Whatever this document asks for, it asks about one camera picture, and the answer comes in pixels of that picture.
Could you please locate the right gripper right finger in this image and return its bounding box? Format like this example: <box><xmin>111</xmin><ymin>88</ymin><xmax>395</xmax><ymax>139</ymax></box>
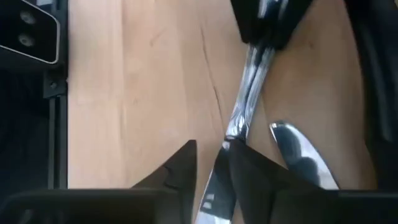
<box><xmin>228</xmin><ymin>139</ymin><xmax>325</xmax><ymax>224</ymax></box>

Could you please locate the black aluminium rig frame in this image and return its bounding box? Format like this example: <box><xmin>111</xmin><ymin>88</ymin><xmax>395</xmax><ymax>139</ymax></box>
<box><xmin>43</xmin><ymin>0</ymin><xmax>68</xmax><ymax>190</ymax></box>

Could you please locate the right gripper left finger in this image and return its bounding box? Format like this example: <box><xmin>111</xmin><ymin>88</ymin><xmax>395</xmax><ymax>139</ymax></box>
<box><xmin>130</xmin><ymin>139</ymin><xmax>198</xmax><ymax>224</ymax></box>

